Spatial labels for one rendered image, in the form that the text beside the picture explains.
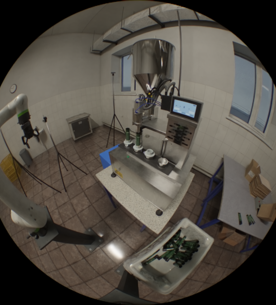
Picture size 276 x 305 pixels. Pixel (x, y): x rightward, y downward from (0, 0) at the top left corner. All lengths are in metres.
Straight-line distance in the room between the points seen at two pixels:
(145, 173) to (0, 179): 0.73
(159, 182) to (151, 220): 0.32
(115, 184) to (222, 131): 1.91
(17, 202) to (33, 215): 0.10
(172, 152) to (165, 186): 0.22
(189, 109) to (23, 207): 0.86
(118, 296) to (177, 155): 0.91
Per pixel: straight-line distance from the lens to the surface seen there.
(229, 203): 1.21
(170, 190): 0.55
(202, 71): 2.04
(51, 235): 0.76
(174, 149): 0.60
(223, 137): 2.01
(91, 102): 4.16
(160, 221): 0.75
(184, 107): 0.51
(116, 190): 0.84
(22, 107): 0.74
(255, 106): 2.57
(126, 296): 0.68
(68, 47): 4.53
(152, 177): 0.57
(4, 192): 0.47
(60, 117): 3.92
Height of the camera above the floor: 1.47
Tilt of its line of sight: 37 degrees down
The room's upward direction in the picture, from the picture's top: 2 degrees clockwise
